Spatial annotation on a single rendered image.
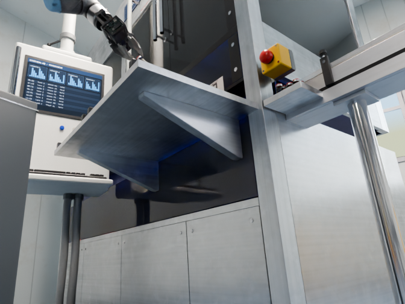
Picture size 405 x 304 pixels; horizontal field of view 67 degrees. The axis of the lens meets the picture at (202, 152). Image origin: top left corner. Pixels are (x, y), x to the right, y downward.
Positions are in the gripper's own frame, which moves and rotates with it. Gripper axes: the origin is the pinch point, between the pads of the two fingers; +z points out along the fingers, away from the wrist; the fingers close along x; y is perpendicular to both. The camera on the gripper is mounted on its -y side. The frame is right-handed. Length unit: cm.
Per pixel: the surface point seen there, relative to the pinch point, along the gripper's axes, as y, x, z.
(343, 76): 18, 33, 57
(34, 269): -219, -172, -38
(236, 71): 2.7, 20.1, 29.3
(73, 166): -50, -50, -10
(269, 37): 2.6, 37.7, 27.4
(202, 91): 21.4, 0.5, 35.0
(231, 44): 1.5, 26.8, 19.8
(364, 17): -211, 279, -4
